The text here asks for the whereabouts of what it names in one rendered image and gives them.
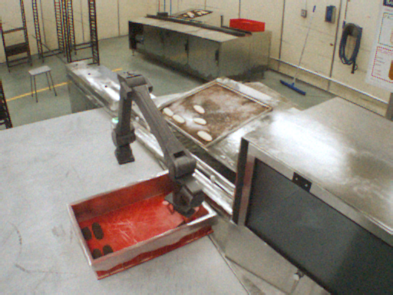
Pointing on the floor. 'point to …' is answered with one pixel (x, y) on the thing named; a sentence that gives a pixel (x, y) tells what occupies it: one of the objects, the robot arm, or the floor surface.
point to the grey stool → (40, 74)
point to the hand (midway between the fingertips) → (179, 217)
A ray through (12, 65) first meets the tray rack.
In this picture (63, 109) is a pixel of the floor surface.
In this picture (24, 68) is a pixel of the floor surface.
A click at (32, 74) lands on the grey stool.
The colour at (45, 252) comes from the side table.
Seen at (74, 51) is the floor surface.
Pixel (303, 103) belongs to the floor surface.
